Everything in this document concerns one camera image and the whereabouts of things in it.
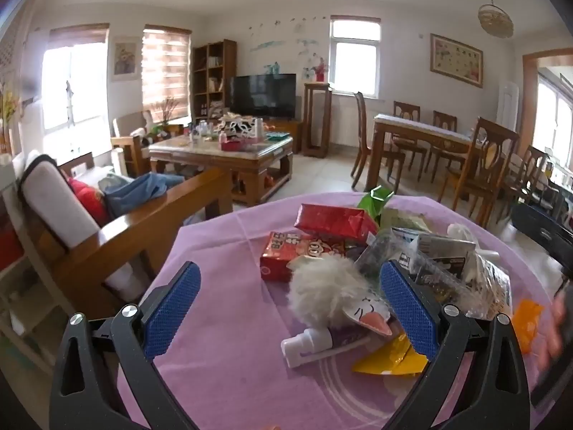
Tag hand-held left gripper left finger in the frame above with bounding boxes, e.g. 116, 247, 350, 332
49, 261, 202, 430

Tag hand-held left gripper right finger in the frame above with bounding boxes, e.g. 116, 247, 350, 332
380, 260, 531, 430

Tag purple spray bottle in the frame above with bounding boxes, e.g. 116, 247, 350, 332
280, 322, 381, 368

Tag person's right hand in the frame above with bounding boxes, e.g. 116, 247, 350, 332
535, 298, 569, 372

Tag clear plastic packaging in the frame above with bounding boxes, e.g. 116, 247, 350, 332
358, 226, 513, 321

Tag yellow wrapper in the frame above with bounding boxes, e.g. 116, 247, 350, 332
351, 331, 429, 376

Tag purple tablecloth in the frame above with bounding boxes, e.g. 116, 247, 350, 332
114, 192, 569, 430

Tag wooden sofa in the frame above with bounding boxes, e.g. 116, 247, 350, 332
0, 150, 233, 319

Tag fluffy white duck toy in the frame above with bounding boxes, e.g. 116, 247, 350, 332
285, 255, 395, 336

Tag gold foil wrapper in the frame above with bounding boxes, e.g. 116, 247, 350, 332
380, 208, 430, 234

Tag white tissue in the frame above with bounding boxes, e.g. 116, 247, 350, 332
448, 223, 500, 261

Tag red foil wrapper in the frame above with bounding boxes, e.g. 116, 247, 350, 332
294, 204, 379, 247

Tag green gum wrapper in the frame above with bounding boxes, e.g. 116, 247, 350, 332
357, 186, 395, 227

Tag orange wrapper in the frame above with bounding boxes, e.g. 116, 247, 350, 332
510, 299, 544, 354

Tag red drink carton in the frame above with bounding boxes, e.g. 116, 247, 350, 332
260, 231, 359, 283

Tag blue clothes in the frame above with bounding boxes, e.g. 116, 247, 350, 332
98, 172, 186, 218

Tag red cushion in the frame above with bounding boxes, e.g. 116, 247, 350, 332
67, 177, 110, 227

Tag black chair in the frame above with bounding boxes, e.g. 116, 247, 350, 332
510, 204, 573, 278

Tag white storage shelf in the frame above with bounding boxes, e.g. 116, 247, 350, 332
0, 242, 68, 377

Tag white sofa cushion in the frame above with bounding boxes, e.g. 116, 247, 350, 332
13, 154, 101, 249

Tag wooden dining chair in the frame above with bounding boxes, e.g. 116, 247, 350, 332
350, 92, 406, 189
425, 110, 458, 184
497, 144, 553, 229
438, 117, 520, 229
393, 101, 428, 175

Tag wooden coffee table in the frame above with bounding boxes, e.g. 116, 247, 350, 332
148, 134, 294, 209

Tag wooden armchair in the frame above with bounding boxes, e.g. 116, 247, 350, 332
111, 110, 184, 177

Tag wooden dining table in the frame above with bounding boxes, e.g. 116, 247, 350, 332
373, 113, 488, 198

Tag white patterned box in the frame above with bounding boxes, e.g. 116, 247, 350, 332
217, 114, 265, 142

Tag wooden television cabinet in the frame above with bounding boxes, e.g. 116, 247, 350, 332
264, 119, 305, 148

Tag white standing air conditioner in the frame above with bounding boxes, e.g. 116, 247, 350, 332
498, 81, 520, 133

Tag black television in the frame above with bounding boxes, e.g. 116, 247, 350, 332
230, 73, 297, 121

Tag tall wooden stand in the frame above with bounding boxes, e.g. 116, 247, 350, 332
303, 82, 334, 159

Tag striped roller blind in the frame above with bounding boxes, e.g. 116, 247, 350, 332
142, 24, 193, 121

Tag large bright window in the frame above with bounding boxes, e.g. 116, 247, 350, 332
42, 22, 110, 135

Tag white framed window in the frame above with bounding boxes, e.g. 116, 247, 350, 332
330, 15, 382, 98

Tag wooden bookshelf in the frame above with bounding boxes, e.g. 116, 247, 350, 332
192, 39, 238, 121

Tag wide wooden picture frame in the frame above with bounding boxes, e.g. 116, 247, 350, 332
430, 33, 484, 89

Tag flower picture frame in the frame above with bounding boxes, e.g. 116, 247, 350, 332
110, 36, 141, 81

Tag wooden door frame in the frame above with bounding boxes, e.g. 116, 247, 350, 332
521, 47, 573, 153

